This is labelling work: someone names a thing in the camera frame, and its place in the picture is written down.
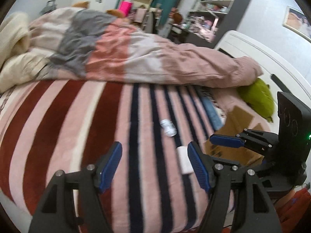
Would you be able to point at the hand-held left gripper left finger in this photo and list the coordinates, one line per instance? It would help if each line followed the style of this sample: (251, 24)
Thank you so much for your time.
(109, 166)

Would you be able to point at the cream fleece blanket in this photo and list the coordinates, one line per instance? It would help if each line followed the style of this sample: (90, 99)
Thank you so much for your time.
(14, 60)

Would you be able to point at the pink pillow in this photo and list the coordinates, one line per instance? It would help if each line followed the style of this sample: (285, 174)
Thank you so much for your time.
(226, 99)

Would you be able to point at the white rectangular adapter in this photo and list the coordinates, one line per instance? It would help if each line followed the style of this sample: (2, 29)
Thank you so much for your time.
(183, 160)

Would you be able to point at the dark desk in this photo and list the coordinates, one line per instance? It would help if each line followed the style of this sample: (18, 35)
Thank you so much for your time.
(192, 37)

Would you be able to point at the brown plush toy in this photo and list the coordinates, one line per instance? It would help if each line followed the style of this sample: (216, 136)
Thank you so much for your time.
(81, 4)
(115, 13)

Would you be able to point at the brown cardboard box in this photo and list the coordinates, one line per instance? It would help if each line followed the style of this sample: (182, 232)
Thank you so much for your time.
(243, 154)

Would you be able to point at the grey bookshelf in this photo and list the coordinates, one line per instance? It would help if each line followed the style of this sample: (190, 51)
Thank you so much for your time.
(240, 9)

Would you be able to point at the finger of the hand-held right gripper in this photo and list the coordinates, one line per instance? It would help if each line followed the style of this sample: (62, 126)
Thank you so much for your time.
(227, 161)
(226, 140)

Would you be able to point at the framed wall picture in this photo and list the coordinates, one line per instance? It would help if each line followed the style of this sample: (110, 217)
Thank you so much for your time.
(297, 21)

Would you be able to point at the brown plush on desk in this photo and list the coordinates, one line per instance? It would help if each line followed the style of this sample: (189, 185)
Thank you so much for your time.
(178, 18)

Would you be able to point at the white headboard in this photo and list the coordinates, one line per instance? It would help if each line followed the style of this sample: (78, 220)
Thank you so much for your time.
(262, 53)

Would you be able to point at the green pillow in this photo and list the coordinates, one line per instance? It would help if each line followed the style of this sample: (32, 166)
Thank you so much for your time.
(260, 99)

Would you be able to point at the striped blanket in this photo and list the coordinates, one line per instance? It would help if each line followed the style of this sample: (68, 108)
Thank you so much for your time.
(73, 126)

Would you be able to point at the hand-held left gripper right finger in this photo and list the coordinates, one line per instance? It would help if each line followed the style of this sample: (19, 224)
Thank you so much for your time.
(199, 168)

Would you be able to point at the pink and grey duvet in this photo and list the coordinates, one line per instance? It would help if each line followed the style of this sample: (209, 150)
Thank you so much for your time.
(145, 53)

